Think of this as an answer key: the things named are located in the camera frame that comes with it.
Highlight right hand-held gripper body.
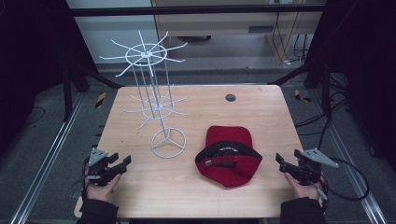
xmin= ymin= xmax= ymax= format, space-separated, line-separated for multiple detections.
xmin=293 ymin=147 xmax=340 ymax=187

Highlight white wire display rack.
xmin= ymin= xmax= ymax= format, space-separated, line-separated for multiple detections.
xmin=98 ymin=29 xmax=191 ymax=160

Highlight light wooden desk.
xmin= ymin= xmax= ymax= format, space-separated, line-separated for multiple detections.
xmin=150 ymin=0 xmax=326 ymax=64

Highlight white cabinet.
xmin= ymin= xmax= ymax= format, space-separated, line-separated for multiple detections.
xmin=65 ymin=0 xmax=161 ymax=65

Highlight black floor cables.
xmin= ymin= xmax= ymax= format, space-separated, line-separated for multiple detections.
xmin=293 ymin=73 xmax=354 ymax=147

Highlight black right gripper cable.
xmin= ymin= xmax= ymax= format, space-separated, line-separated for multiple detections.
xmin=319 ymin=157 xmax=371 ymax=203

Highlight bundle of hanging cables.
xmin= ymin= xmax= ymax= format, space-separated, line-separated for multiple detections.
xmin=271 ymin=11 xmax=310 ymax=67

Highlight red baseball cap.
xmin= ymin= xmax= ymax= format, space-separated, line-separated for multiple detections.
xmin=194 ymin=125 xmax=263 ymax=189

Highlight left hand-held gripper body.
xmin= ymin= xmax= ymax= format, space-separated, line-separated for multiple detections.
xmin=83 ymin=147 xmax=123 ymax=188

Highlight black metal stand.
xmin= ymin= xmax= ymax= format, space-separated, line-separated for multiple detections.
xmin=268 ymin=60 xmax=333 ymax=119
xmin=61 ymin=60 xmax=124 ymax=123

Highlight yellow black tape strip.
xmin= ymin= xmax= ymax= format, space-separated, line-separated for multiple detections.
xmin=94 ymin=91 xmax=107 ymax=109
xmin=293 ymin=89 xmax=313 ymax=104

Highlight person's right hand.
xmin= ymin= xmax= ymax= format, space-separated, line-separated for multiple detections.
xmin=283 ymin=171 xmax=325 ymax=201

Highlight thin black floor cable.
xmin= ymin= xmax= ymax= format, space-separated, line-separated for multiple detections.
xmin=23 ymin=105 xmax=47 ymax=126

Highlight person's left hand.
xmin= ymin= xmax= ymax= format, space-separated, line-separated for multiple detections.
xmin=85 ymin=173 xmax=122 ymax=203

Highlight black horizontal frame bar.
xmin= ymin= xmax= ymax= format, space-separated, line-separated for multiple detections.
xmin=65 ymin=3 xmax=329 ymax=18

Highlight aluminium floor rail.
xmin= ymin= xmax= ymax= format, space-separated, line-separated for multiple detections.
xmin=309 ymin=89 xmax=389 ymax=224
xmin=8 ymin=92 xmax=86 ymax=224

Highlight black curtain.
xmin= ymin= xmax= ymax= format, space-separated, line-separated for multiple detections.
xmin=306 ymin=0 xmax=396 ymax=175
xmin=0 ymin=0 xmax=97 ymax=157

